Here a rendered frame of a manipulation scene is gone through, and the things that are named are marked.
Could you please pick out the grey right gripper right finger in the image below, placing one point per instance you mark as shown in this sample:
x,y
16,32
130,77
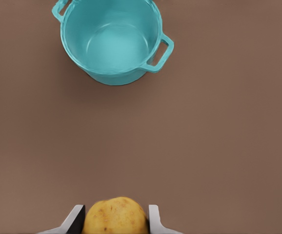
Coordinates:
x,y
156,223

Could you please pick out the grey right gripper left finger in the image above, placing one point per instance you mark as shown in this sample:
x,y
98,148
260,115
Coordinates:
x,y
74,223

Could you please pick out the yellow potato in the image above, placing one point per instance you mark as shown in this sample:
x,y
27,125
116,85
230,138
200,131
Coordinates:
x,y
115,218

